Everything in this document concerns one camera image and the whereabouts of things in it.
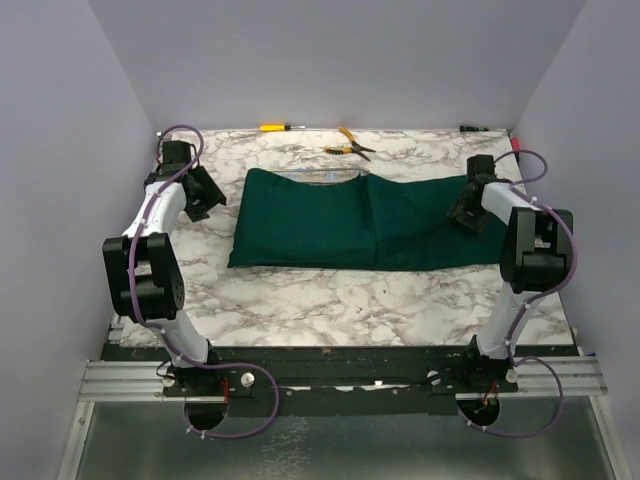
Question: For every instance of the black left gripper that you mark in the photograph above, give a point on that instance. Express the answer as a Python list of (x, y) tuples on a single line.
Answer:
[(213, 195)]

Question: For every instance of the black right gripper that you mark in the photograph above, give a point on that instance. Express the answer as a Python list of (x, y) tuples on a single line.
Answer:
[(458, 214)]

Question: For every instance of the dark green surgical cloth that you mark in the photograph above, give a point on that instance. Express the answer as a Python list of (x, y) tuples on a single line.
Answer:
[(367, 223)]

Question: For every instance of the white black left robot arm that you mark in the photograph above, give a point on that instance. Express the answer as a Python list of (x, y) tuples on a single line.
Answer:
[(143, 273)]

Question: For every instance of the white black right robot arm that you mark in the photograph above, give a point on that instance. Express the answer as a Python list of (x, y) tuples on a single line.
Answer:
[(536, 261)]

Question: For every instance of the black green screwdriver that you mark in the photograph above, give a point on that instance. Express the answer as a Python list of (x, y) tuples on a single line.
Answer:
[(471, 128)]

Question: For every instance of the steel mesh instrument tray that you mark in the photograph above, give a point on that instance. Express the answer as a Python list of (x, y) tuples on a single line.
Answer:
[(322, 176)]

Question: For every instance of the yellow black needle-nose pliers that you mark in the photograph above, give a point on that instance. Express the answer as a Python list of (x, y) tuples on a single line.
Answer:
[(353, 148)]

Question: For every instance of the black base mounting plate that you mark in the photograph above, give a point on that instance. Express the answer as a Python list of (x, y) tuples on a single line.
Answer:
[(253, 382)]

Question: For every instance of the yellow handled screwdriver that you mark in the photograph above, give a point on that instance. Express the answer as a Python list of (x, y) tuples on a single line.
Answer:
[(270, 128)]

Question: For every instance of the aluminium extrusion rail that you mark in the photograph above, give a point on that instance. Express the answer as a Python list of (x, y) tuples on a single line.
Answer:
[(580, 376)]

